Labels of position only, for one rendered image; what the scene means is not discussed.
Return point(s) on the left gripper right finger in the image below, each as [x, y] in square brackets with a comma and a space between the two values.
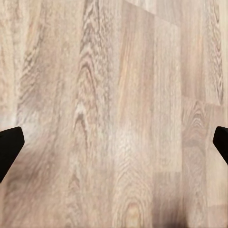
[220, 141]

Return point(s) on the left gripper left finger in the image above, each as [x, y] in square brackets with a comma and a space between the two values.
[11, 142]

